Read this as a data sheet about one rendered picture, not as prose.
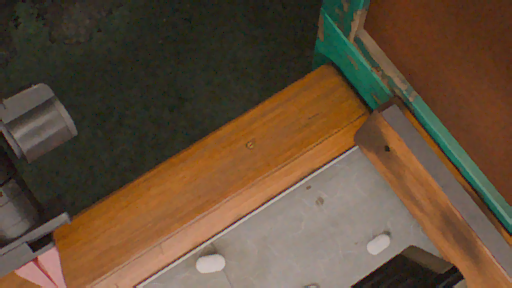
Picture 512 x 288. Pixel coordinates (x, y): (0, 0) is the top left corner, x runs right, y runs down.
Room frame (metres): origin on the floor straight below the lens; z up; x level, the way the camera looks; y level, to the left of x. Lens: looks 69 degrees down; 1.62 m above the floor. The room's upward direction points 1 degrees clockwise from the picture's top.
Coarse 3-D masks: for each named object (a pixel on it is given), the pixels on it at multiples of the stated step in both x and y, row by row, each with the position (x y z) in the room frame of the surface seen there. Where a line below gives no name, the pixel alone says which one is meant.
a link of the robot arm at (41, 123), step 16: (0, 96) 0.30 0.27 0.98; (16, 96) 0.29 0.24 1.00; (32, 96) 0.29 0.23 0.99; (48, 96) 0.29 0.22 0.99; (0, 112) 0.27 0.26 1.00; (16, 112) 0.27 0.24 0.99; (32, 112) 0.28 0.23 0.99; (48, 112) 0.28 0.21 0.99; (64, 112) 0.28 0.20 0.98; (16, 128) 0.26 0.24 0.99; (32, 128) 0.26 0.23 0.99; (48, 128) 0.26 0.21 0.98; (64, 128) 0.27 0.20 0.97; (32, 144) 0.25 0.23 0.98; (48, 144) 0.25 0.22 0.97; (32, 160) 0.24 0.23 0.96
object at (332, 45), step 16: (320, 16) 0.49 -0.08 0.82; (320, 32) 0.49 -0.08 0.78; (336, 32) 0.46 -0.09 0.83; (320, 48) 0.48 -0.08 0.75; (336, 48) 0.46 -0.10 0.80; (352, 48) 0.44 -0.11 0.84; (320, 64) 0.48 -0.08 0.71; (336, 64) 0.45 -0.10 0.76; (352, 64) 0.43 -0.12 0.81; (368, 64) 0.41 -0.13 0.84; (352, 80) 0.43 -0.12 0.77; (368, 80) 0.40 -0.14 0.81; (368, 96) 0.40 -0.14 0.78; (384, 96) 0.38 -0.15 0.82
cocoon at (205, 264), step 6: (204, 258) 0.18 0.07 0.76; (210, 258) 0.18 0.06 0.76; (216, 258) 0.18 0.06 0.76; (222, 258) 0.18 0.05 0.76; (198, 264) 0.17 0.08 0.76; (204, 264) 0.17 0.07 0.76; (210, 264) 0.17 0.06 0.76; (216, 264) 0.17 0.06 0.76; (222, 264) 0.17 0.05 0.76; (198, 270) 0.16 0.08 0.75; (204, 270) 0.16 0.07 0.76; (210, 270) 0.16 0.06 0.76; (216, 270) 0.17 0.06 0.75
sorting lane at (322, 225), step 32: (352, 160) 0.32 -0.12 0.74; (288, 192) 0.27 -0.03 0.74; (320, 192) 0.27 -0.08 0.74; (352, 192) 0.27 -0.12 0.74; (384, 192) 0.27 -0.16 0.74; (256, 224) 0.23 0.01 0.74; (288, 224) 0.23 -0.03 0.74; (320, 224) 0.23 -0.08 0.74; (352, 224) 0.23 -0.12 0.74; (384, 224) 0.23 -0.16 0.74; (416, 224) 0.23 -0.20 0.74; (192, 256) 0.19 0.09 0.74; (224, 256) 0.19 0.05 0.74; (256, 256) 0.19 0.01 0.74; (288, 256) 0.19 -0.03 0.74; (320, 256) 0.19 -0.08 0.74; (352, 256) 0.19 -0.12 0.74; (384, 256) 0.19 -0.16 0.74
